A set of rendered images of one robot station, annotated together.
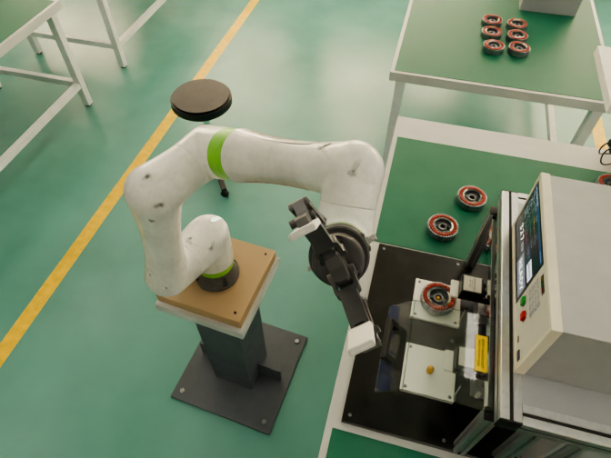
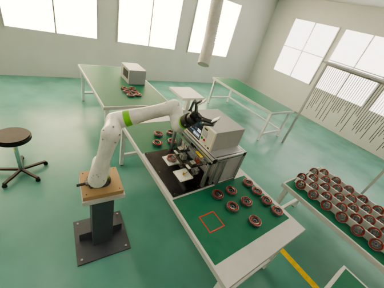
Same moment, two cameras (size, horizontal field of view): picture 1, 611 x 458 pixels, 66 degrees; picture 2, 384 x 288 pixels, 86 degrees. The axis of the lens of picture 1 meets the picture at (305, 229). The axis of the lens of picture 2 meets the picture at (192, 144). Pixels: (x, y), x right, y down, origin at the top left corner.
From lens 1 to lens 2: 1.00 m
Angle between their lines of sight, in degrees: 46
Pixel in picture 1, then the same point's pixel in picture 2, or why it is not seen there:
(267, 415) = (125, 242)
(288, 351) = (116, 218)
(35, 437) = not seen: outside the picture
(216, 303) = (110, 188)
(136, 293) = (18, 242)
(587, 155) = not seen: hidden behind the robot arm
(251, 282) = (116, 178)
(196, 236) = not seen: hidden behind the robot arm
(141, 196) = (115, 132)
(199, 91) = (9, 133)
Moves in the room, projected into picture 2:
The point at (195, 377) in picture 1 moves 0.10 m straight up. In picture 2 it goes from (84, 251) to (83, 246)
